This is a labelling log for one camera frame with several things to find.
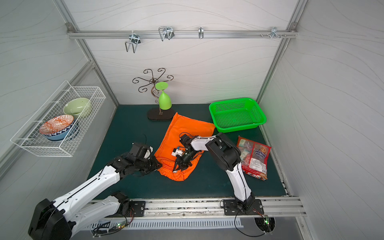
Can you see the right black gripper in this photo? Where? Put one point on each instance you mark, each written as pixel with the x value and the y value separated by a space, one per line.
pixel 181 157

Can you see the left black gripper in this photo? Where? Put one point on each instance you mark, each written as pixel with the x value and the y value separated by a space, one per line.
pixel 150 163

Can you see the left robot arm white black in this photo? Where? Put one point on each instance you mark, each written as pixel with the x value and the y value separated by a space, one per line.
pixel 63 217

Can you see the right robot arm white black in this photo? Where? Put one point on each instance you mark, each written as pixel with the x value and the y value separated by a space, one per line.
pixel 226 155

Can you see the dark metal scroll cup stand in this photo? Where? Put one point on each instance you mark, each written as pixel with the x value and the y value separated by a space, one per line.
pixel 155 114

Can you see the green plastic goblet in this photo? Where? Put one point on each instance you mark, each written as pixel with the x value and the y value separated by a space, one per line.
pixel 165 102

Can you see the white vent grille strip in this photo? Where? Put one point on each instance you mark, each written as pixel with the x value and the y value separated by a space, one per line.
pixel 184 224

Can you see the green plastic basket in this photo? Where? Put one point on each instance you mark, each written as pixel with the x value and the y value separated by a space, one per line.
pixel 237 115

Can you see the red snack packet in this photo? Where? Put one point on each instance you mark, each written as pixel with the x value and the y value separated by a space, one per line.
pixel 254 158

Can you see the blue bowl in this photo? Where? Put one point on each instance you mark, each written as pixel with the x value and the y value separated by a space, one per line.
pixel 60 135

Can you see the pale green bowl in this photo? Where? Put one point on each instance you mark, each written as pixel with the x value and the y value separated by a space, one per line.
pixel 78 108

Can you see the orange patterned bowl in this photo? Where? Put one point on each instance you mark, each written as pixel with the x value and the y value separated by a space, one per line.
pixel 56 124

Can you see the double metal hook left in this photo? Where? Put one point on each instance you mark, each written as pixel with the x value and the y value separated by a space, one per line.
pixel 133 42

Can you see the double metal hook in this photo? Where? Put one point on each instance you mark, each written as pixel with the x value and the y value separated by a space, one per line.
pixel 166 33
pixel 133 42

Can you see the double metal hook middle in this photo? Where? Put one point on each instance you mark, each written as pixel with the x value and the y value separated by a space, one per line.
pixel 166 33

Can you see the small metal hook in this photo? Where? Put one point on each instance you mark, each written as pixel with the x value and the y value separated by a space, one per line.
pixel 201 32

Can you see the metal hook right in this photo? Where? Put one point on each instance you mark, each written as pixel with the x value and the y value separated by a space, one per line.
pixel 274 34

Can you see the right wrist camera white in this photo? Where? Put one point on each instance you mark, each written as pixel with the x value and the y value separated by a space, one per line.
pixel 177 152

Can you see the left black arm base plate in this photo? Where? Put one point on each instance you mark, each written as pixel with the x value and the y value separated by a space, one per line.
pixel 138 208

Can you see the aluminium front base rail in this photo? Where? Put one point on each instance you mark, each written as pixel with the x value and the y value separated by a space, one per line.
pixel 176 208

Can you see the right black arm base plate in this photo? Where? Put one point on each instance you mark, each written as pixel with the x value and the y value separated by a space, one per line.
pixel 231 208

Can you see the white wire wall basket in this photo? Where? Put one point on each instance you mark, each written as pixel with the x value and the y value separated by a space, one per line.
pixel 28 137

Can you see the round floor cable port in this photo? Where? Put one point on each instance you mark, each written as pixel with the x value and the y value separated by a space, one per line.
pixel 266 224

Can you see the aluminium top rail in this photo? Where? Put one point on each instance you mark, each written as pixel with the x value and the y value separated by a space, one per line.
pixel 150 35

